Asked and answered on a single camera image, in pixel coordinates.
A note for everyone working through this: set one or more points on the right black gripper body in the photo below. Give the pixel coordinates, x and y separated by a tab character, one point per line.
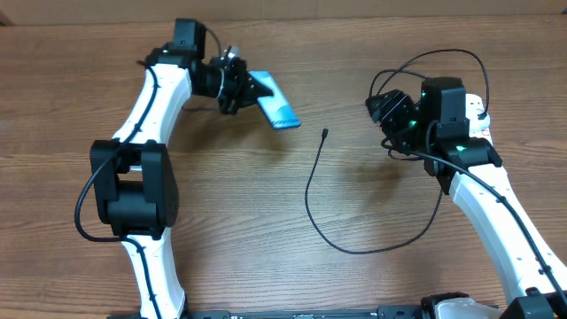
400	128

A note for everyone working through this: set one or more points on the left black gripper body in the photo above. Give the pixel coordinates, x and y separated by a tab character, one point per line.
231	86

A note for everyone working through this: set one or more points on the Samsung Galaxy smartphone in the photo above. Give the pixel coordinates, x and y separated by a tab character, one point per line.
277	108

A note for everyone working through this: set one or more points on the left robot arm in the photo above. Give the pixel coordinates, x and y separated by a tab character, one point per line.
132	175

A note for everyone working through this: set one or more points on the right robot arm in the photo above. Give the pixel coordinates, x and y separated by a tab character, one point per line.
449	129

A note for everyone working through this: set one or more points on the white USB charger plug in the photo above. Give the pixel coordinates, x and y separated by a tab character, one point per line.
478	121

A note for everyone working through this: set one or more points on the white power strip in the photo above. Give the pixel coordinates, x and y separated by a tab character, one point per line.
473	101

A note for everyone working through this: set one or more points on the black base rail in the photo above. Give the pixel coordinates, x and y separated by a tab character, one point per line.
382	312

